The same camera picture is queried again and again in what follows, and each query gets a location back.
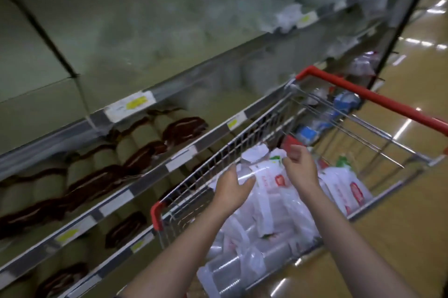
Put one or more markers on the small white packet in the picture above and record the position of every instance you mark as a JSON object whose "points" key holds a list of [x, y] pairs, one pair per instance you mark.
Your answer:
{"points": [[254, 153]]}

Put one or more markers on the person's left forearm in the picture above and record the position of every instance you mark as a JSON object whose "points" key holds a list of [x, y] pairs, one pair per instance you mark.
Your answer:
{"points": [[182, 255]]}

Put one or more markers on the blue and white packets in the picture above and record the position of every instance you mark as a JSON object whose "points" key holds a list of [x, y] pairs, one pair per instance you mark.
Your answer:
{"points": [[344, 102]]}

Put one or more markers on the clear plastic cup sleeve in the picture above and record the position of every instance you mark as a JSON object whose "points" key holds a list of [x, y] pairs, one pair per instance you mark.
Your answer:
{"points": [[280, 254], [224, 273]]}

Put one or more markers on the person's right hand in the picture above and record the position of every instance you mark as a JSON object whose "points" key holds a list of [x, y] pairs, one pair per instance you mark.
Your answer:
{"points": [[303, 171]]}

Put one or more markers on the white packet with red label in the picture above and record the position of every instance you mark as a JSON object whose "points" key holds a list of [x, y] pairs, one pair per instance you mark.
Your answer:
{"points": [[344, 185]]}

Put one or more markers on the group of shelf price labels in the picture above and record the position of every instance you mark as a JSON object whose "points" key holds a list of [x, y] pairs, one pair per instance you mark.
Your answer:
{"points": [[130, 105]]}

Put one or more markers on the pile of clear plastic containers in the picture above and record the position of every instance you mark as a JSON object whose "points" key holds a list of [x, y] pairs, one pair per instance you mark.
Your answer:
{"points": [[245, 10]]}

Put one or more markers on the person's left hand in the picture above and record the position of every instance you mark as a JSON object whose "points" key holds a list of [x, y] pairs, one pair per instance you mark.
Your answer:
{"points": [[229, 191]]}

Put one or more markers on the person's left thumb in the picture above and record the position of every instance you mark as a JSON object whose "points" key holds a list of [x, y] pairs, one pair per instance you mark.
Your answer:
{"points": [[249, 186]]}

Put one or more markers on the row of brown paper cup sleeves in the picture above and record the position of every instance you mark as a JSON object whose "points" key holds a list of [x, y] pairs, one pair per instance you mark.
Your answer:
{"points": [[91, 171]]}

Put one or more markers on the person's right thumb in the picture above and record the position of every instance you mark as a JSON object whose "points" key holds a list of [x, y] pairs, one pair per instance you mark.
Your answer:
{"points": [[288, 167]]}

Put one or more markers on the green topped white packet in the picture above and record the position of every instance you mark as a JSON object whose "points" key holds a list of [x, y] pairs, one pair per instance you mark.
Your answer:
{"points": [[343, 162]]}

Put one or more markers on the grey metal shelving unit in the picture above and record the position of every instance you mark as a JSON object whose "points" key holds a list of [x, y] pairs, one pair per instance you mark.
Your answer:
{"points": [[182, 84]]}

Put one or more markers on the red plastic piece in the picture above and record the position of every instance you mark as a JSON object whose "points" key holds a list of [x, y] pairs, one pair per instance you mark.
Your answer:
{"points": [[289, 141]]}

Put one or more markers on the person's right forearm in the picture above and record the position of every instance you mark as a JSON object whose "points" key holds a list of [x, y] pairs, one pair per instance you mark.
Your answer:
{"points": [[350, 248]]}

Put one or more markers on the white plastic cup packet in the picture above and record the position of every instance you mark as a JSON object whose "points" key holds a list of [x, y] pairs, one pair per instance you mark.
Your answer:
{"points": [[267, 199]]}

